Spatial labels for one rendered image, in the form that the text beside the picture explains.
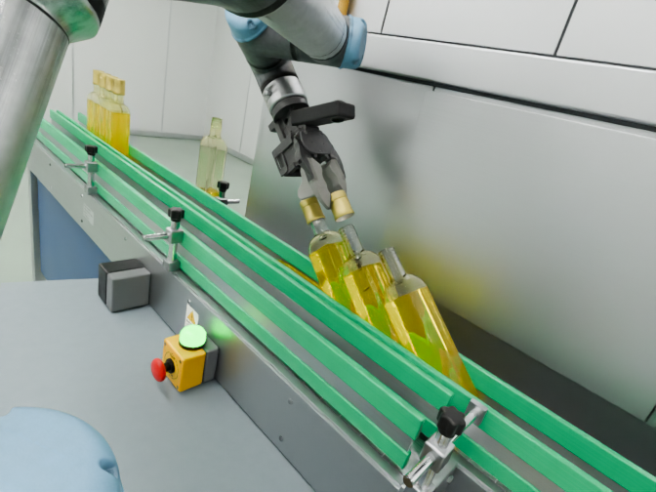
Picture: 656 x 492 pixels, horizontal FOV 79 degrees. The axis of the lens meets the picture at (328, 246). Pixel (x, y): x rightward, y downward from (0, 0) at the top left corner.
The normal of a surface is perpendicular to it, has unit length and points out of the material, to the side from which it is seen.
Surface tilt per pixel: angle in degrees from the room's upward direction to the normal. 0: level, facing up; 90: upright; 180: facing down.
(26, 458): 3
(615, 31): 90
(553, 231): 90
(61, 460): 3
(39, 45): 85
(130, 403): 0
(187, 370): 90
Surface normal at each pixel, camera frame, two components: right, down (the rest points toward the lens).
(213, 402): 0.22, -0.90
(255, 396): -0.68, 0.12
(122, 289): 0.70, 0.41
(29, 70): 0.96, 0.21
